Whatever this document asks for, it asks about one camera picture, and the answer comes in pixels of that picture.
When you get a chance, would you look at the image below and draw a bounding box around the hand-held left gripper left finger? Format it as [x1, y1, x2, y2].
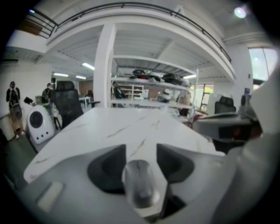
[19, 143, 136, 224]

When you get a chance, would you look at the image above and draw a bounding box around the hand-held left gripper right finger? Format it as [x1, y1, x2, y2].
[153, 143, 233, 224]

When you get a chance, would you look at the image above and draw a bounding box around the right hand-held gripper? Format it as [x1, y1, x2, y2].
[192, 71, 280, 224]

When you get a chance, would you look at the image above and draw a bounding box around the grey computer mouse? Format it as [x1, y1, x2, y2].
[122, 159, 161, 210]

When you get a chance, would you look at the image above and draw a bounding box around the white capsule pet carrier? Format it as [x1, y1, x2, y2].
[26, 105, 56, 145]

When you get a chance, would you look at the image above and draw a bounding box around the black mesh office chair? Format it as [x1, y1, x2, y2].
[50, 80, 84, 130]

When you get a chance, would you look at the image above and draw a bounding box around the white bin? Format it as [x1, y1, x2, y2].
[0, 115, 14, 141]

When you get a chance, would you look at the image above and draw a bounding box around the white metal shelving unit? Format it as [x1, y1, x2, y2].
[108, 49, 200, 120]

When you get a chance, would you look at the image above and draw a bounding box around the white background desk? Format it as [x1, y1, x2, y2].
[78, 95, 101, 109]

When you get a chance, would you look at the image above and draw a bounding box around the pile of dark hats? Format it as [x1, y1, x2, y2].
[128, 69, 190, 85]

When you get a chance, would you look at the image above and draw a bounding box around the white cubby shelf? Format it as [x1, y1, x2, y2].
[119, 84, 145, 99]

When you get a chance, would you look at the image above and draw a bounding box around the large window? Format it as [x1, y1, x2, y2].
[248, 46, 279, 82]

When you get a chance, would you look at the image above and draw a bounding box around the round ceiling lamp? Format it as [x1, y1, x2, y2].
[233, 6, 247, 19]

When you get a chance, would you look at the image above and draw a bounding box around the black balcony railing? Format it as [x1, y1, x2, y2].
[27, 1, 232, 64]

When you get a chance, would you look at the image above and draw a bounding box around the black camera on tripod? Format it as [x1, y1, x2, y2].
[23, 96, 35, 107]

